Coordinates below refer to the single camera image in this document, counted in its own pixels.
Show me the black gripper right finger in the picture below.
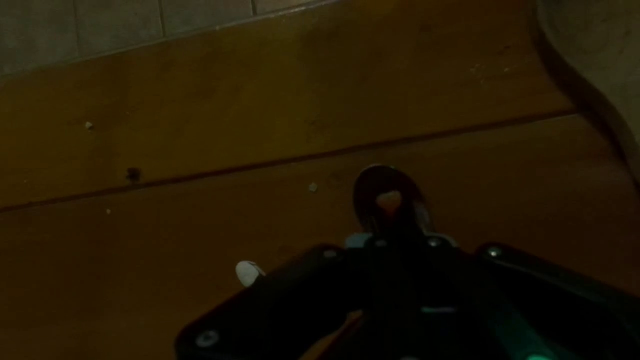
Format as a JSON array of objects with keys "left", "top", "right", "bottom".
[{"left": 398, "top": 213, "right": 640, "bottom": 360}]

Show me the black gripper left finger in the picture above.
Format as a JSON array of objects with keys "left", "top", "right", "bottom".
[{"left": 177, "top": 213, "right": 401, "bottom": 360}]

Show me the metal spoon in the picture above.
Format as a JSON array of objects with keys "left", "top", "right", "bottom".
[{"left": 351, "top": 162, "right": 430, "bottom": 236}]

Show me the small white plastic piece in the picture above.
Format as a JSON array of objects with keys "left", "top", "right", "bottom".
[{"left": 234, "top": 259, "right": 268, "bottom": 290}]

